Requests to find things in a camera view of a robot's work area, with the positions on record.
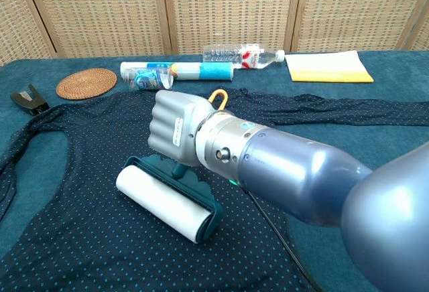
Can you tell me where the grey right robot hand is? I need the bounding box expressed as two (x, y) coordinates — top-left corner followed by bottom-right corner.
(147, 89), (217, 168)

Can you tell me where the green and yellow lint roller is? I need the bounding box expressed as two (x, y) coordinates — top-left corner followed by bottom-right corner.
(115, 89), (229, 244)

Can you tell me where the dark blue polka dot shirt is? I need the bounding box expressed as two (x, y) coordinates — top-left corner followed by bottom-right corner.
(0, 86), (429, 292)

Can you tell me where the clear plastic cup blue print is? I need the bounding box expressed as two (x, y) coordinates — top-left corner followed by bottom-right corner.
(122, 67), (175, 92)

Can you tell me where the white and blue lint roll refill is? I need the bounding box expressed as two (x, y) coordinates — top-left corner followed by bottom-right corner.
(120, 61), (235, 82)

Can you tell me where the clear plastic water bottle red label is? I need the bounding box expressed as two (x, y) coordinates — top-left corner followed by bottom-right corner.
(202, 43), (286, 70)

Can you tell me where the round woven rattan coaster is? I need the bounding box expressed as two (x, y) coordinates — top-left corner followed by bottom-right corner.
(56, 68), (118, 100)

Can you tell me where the woven wooden folding screen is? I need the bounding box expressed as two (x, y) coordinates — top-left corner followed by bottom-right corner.
(0, 0), (429, 68)

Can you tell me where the black clip tool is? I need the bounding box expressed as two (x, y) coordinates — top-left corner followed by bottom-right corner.
(9, 84), (51, 117)

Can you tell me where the white and yellow folded cloth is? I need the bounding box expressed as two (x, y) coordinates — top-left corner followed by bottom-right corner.
(284, 50), (375, 84)

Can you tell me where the teal blue table cloth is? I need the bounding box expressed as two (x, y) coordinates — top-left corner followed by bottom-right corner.
(0, 50), (429, 292)

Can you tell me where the black cable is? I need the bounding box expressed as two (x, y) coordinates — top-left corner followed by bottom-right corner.
(247, 191), (323, 292)

